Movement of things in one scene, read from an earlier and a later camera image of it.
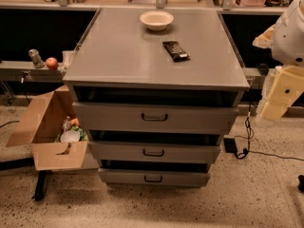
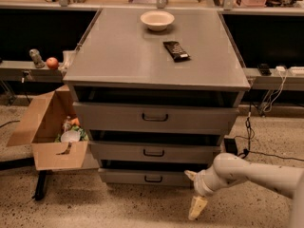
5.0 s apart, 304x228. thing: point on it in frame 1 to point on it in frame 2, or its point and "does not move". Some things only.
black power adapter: x=231 y=145 does not move
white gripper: x=290 y=40 to x=200 y=184
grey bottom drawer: x=154 y=178 does not move
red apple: x=51 y=64 does not move
